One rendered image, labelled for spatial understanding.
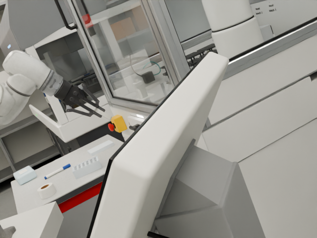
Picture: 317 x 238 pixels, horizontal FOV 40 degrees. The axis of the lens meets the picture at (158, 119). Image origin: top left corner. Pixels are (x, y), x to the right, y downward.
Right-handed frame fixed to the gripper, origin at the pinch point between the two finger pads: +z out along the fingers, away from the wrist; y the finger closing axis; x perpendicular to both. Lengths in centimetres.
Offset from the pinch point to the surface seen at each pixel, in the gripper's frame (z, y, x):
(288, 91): 34, 33, -55
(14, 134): 22, -60, 416
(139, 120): 13.7, 5.0, -2.4
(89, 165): 11.5, -21.8, 19.4
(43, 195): -0.5, -41.3, 16.1
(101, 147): 20, -13, 45
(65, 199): 6.9, -37.7, 10.0
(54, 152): 68, -52, 367
